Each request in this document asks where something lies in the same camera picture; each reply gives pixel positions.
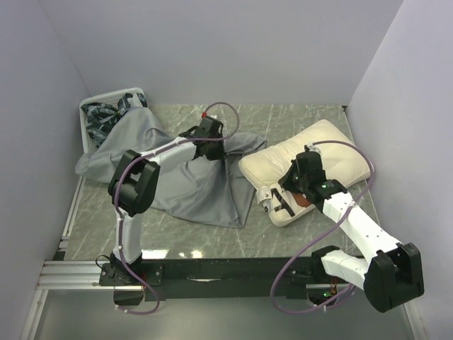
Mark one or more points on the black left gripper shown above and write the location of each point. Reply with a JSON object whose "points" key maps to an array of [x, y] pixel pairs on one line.
{"points": [[220, 155]]}

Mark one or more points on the cream pillow with bear print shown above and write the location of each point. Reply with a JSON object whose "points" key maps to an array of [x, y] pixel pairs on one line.
{"points": [[344, 166]]}

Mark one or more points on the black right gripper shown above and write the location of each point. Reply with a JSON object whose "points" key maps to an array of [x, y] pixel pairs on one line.
{"points": [[284, 182]]}

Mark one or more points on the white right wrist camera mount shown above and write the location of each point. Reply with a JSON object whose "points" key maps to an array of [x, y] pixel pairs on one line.
{"points": [[312, 148]]}

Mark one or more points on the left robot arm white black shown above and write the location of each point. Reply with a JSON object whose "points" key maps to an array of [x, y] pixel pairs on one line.
{"points": [[134, 183]]}

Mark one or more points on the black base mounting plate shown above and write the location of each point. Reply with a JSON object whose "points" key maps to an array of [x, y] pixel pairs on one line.
{"points": [[227, 278]]}

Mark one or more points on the grey pillowcase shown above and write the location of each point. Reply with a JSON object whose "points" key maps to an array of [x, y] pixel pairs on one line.
{"points": [[202, 191]]}

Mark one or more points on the dark patterned cloth in basket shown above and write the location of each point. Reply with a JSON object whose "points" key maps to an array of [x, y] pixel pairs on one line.
{"points": [[102, 113]]}

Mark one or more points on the white plastic basket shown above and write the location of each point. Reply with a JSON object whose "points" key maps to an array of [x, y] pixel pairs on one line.
{"points": [[88, 117]]}

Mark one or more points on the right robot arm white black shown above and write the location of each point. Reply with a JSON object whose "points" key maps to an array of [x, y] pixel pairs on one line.
{"points": [[389, 272]]}

